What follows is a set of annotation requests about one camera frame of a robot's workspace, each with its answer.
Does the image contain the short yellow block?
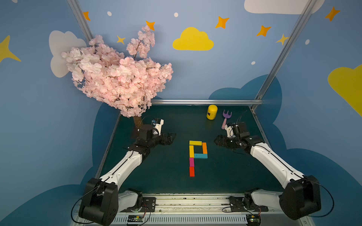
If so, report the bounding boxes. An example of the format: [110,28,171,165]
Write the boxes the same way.
[189,140,203,146]

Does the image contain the purple pink toy fork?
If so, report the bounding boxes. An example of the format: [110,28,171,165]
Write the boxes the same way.
[221,110,232,130]

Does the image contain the right circuit board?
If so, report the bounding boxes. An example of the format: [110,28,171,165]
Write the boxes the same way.
[246,215,261,226]

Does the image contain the orange block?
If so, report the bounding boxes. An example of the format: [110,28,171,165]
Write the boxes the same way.
[202,142,208,154]

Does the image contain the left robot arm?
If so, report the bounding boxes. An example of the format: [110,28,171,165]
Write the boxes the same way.
[78,124,176,226]

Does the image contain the magenta block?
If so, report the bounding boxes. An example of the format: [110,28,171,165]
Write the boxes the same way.
[189,158,195,167]

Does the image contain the long yellow block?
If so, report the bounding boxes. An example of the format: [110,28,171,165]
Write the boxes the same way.
[189,145,194,158]

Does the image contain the left circuit board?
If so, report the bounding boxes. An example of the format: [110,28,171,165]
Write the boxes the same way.
[126,215,145,225]

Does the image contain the pink cherry blossom tree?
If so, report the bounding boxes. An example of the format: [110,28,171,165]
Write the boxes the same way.
[61,25,173,129]

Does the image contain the aluminium front rail bed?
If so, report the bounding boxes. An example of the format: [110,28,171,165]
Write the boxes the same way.
[69,193,314,226]

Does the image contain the yellow cylindrical bottle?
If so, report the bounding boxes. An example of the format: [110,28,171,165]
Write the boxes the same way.
[206,105,218,120]

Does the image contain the teal block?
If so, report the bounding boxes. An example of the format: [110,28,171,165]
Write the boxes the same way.
[194,153,208,159]

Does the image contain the aluminium frame rail back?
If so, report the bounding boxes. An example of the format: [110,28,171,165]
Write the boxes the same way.
[151,99,263,106]

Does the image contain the dark tree base plate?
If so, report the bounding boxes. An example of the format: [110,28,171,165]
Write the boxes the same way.
[131,124,153,140]

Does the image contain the circuit board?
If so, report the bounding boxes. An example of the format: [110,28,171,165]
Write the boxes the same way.
[126,215,145,225]
[246,215,261,226]

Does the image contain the red block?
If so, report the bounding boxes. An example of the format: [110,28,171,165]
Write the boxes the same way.
[189,167,195,177]

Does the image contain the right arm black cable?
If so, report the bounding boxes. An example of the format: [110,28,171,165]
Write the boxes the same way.
[299,175,335,218]

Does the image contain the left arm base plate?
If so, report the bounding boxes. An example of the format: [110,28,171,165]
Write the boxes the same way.
[117,197,156,213]

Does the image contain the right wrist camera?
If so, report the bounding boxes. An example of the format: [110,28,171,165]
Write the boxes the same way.
[224,123,234,138]

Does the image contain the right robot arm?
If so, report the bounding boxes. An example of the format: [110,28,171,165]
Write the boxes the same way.
[214,122,321,220]

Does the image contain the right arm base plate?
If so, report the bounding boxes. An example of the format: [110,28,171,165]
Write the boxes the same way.
[228,196,269,212]

